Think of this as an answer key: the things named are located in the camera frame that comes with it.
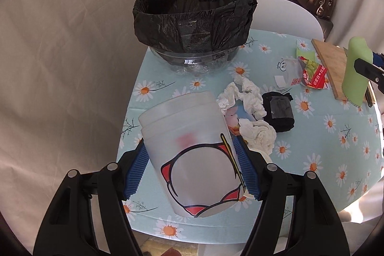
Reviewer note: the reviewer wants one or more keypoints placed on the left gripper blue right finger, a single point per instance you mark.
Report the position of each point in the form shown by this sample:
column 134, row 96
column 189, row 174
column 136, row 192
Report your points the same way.
column 247, row 169

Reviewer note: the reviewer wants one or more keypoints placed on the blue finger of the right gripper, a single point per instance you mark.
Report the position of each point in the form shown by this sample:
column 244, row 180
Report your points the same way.
column 378, row 60
column 369, row 71

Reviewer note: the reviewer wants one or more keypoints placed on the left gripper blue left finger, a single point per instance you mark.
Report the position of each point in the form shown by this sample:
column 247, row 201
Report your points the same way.
column 136, row 169

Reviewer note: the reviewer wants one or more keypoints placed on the white tissue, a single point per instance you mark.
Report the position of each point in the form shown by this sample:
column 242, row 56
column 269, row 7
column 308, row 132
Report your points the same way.
column 257, row 133

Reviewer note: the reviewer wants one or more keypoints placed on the red green snack bag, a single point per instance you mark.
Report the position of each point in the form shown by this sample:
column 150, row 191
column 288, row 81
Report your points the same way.
column 313, row 73

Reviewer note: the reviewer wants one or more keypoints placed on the frosted plastic cup cartoon print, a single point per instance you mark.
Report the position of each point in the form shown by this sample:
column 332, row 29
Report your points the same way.
column 191, row 150

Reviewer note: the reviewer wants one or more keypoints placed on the green paper piece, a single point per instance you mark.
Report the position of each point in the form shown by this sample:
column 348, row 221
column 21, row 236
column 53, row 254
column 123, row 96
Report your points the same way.
column 304, row 50

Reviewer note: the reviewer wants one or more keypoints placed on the clear plastic cup red print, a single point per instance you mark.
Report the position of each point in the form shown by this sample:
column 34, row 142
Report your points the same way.
column 289, row 73

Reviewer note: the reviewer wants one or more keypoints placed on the black wrapper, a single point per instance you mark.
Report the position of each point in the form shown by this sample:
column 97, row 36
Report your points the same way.
column 279, row 112

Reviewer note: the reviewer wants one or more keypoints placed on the clear trash bin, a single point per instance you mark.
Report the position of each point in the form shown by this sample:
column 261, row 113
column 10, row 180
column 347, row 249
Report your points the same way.
column 196, row 64

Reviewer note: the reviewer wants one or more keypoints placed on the black trash bag liner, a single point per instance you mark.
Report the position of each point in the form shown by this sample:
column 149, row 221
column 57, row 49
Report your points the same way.
column 193, row 26

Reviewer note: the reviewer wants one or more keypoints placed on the bamboo cutting board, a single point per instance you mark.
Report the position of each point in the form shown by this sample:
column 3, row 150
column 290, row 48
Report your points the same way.
column 346, row 83

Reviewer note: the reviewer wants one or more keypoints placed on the brown leather handbag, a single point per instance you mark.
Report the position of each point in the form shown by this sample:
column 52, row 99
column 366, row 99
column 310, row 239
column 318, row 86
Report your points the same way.
column 323, row 9

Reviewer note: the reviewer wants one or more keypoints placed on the daisy print blue tablecloth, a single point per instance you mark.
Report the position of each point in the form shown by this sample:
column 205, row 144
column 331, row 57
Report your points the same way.
column 338, row 141

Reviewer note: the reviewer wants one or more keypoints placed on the white round chair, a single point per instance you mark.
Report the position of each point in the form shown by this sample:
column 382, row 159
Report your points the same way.
column 269, row 16

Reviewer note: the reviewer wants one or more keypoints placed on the beige curtain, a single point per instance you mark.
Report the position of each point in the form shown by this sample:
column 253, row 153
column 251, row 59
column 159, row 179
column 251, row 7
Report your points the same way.
column 68, row 68

